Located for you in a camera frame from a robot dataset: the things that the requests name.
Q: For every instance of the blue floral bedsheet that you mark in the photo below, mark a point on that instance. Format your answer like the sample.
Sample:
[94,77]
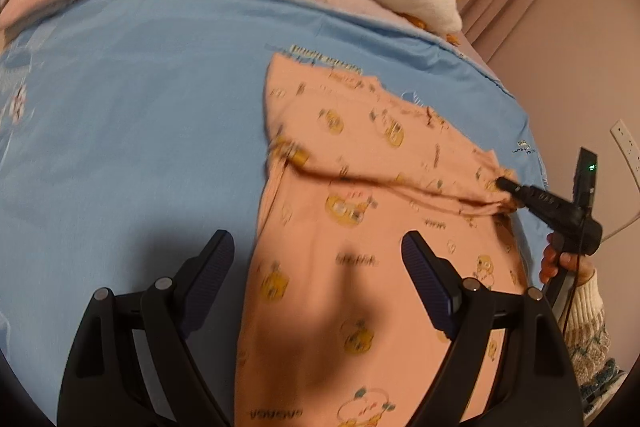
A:
[125,107]

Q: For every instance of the person's right hand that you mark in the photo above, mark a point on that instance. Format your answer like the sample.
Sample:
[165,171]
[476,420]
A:
[549,259]

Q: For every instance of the white wall socket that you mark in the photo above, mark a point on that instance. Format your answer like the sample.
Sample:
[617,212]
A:
[627,144]

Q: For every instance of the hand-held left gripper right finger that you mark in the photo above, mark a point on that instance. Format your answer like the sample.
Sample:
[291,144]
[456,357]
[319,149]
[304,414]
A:
[424,272]

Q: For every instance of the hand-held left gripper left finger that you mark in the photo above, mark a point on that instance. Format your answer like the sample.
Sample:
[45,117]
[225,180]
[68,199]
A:
[209,274]

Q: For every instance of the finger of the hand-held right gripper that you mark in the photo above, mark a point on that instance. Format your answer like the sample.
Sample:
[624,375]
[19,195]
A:
[525,194]

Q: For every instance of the peach cartoon print pants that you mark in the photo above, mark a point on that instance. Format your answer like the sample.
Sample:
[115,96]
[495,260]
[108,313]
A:
[350,157]

